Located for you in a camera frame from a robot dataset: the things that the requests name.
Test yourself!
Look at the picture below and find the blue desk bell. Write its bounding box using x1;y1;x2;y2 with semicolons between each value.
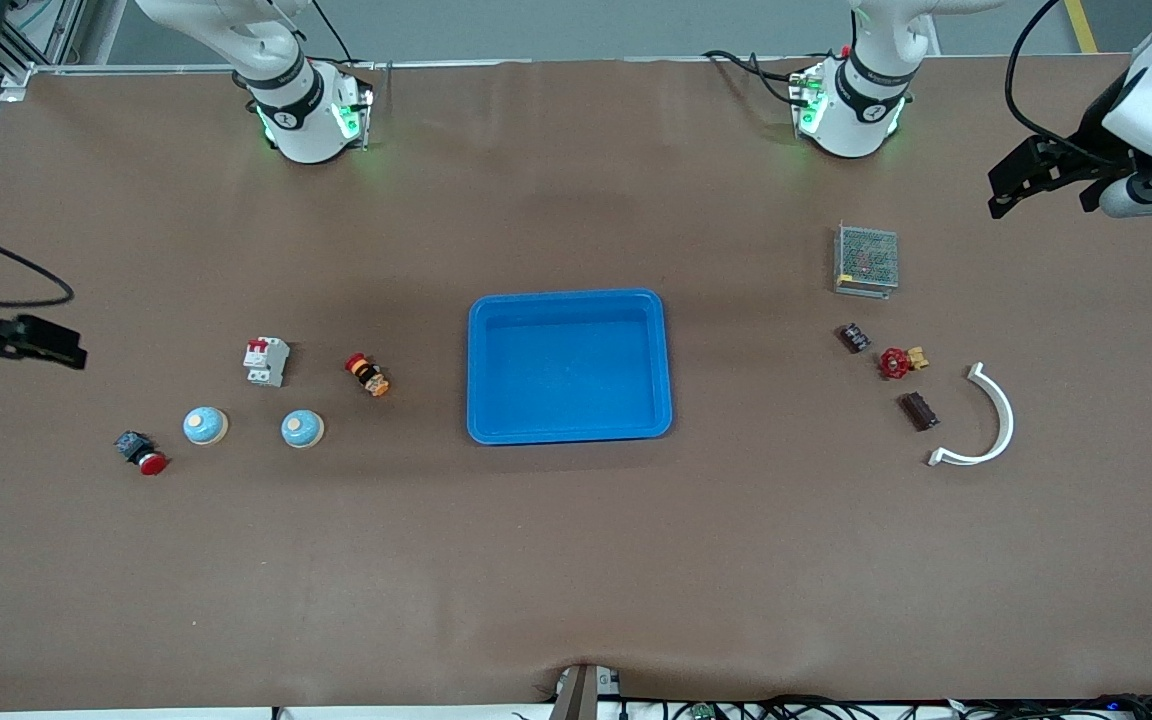
183;406;230;447
280;409;326;450

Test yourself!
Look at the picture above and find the brown rectangular capacitor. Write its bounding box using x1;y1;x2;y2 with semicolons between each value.
899;392;941;433

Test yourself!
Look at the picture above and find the red push button grey body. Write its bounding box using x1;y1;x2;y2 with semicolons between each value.
114;430;170;477

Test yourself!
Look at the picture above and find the metal mesh power supply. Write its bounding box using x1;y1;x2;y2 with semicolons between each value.
833;222;900;299

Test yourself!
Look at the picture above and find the red handwheel brass valve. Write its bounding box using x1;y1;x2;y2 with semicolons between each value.
877;345;931;381

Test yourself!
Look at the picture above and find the blue plastic tray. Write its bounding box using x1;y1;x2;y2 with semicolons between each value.
466;288;674;445

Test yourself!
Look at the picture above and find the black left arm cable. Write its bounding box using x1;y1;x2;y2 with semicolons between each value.
1004;0;1132;166

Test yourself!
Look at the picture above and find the white circuit breaker red switch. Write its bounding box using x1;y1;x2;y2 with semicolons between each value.
242;336;291;389

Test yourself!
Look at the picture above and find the white curved plastic bracket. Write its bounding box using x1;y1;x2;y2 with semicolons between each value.
926;362;1016;468

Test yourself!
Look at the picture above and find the aluminium frame profile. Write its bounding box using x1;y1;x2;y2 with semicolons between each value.
0;0;87;101

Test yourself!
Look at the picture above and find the black left base cable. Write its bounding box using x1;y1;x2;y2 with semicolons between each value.
702;48;813;107

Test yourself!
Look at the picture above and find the black base cable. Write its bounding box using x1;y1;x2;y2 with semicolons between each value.
309;0;359;65
702;48;813;107

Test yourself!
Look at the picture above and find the yellow red emergency stop switch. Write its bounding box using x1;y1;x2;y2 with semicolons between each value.
343;352;392;398

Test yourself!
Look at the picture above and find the black right base cable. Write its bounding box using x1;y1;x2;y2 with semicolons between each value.
309;0;359;65

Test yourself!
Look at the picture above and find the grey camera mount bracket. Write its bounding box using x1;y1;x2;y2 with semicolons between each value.
551;663;625;720

